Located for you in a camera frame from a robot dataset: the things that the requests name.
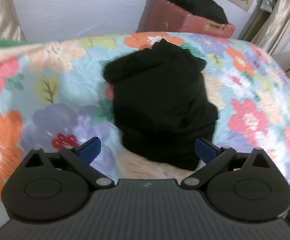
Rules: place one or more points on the black long-sleeve sweater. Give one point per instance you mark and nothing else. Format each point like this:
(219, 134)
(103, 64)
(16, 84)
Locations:
(160, 103)

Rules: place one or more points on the beige curtain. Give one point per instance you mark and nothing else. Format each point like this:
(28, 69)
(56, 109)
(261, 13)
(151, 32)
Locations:
(268, 24)

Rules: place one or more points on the red suitcase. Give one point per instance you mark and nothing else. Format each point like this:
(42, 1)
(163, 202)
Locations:
(165, 16)

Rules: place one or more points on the folded black clothes on suitcase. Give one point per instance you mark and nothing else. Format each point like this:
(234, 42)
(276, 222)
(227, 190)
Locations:
(208, 9)

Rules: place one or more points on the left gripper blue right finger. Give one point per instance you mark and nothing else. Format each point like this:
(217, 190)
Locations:
(215, 159)

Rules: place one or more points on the floral quilted bedspread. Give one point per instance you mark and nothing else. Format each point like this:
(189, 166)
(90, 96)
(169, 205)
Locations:
(53, 95)

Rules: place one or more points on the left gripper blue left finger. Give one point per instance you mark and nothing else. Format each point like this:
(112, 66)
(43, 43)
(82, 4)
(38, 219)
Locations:
(80, 158)

